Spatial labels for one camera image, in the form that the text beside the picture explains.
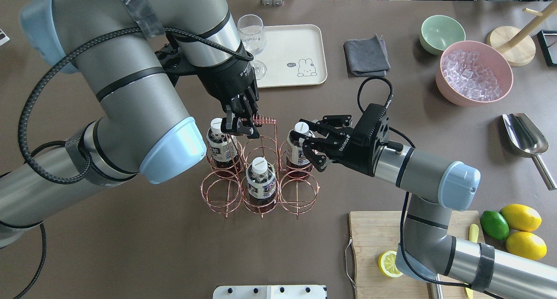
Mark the beige rabbit tray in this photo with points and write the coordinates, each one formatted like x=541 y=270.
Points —
x=294 y=56

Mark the yellow plastic knife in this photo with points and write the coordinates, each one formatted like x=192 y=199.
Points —
x=473 y=236

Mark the wooden stand with round base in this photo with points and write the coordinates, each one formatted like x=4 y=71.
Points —
x=515 y=44

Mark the black tray far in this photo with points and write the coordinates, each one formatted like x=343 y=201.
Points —
x=547 y=41

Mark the wooden cutting board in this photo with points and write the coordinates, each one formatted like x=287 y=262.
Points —
x=374 y=232

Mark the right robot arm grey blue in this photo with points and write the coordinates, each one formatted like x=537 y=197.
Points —
x=437 y=187

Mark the green lime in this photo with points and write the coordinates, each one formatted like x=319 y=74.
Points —
x=494 y=225

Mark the copper wire bottle basket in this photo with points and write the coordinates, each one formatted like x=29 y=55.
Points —
x=225 y=189

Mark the pink bowl with ice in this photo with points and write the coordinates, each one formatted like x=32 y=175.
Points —
x=471 y=74

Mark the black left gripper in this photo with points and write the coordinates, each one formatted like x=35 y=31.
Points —
x=229 y=78

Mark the metal ice scoop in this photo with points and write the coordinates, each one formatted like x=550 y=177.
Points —
x=529 y=142

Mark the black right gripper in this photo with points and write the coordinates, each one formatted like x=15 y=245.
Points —
x=357 y=156

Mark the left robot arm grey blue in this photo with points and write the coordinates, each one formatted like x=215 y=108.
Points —
x=131 y=53

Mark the dark grey folded cloth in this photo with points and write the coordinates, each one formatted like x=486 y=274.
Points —
x=367 y=57

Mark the clear wine glass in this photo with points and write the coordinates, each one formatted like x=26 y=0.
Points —
x=253 y=33

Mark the tea bottle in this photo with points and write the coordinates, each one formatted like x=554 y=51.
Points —
x=261 y=185
x=298 y=166
x=223 y=146

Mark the half lemon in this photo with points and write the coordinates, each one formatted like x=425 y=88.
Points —
x=387 y=264

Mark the whole yellow lemon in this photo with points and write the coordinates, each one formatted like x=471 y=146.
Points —
x=521 y=217

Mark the steel muddler bar tool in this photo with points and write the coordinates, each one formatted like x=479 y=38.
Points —
x=435 y=291

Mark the green bowl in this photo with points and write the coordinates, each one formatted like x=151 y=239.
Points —
x=438 y=32

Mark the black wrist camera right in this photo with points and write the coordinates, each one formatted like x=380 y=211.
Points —
x=372 y=127

